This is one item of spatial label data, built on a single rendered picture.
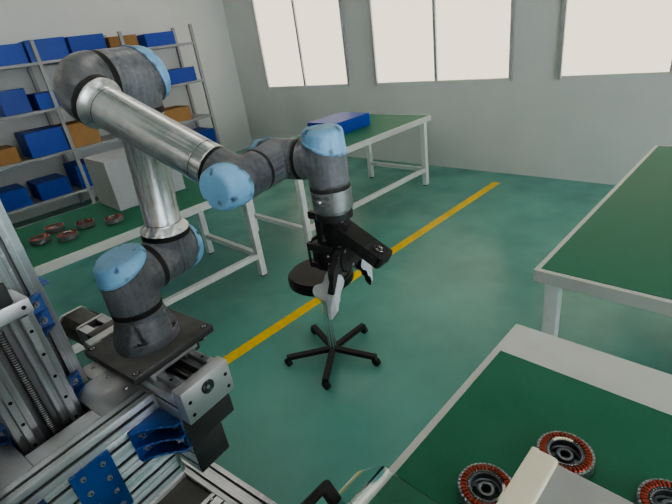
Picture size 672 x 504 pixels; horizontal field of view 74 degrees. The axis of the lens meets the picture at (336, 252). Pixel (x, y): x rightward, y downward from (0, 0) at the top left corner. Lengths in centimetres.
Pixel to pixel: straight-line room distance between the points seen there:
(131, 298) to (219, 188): 46
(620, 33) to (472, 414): 403
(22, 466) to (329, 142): 90
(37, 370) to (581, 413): 125
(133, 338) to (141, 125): 52
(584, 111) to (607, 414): 393
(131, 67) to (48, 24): 613
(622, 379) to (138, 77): 135
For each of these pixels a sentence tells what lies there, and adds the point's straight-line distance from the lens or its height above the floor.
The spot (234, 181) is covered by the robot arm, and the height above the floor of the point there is 146.
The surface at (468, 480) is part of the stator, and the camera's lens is 108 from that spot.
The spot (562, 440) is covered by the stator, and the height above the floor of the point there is 78.
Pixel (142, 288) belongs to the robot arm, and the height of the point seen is 119.
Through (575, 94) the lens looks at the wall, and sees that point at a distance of 497.
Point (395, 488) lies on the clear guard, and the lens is 72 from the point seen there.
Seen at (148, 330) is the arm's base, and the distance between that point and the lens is 114.
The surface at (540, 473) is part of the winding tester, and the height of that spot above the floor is 132.
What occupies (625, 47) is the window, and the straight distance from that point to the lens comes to 482.
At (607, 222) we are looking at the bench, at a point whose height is 75.
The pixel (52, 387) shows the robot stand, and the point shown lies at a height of 103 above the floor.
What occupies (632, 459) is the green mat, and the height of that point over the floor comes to 75.
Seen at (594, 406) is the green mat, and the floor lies 75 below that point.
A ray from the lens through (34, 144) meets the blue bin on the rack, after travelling 644.
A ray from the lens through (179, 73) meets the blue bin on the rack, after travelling 711.
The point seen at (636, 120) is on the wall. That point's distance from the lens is 488.
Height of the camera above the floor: 165
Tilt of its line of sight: 26 degrees down
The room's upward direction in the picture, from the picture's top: 8 degrees counter-clockwise
